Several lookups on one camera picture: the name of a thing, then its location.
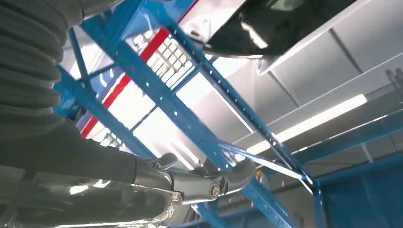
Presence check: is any ceiling light tube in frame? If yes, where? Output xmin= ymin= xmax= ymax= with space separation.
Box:
xmin=245 ymin=94 xmax=368 ymax=155

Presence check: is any glossy black robot shell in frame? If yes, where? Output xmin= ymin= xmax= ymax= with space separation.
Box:
xmin=203 ymin=0 xmax=360 ymax=60

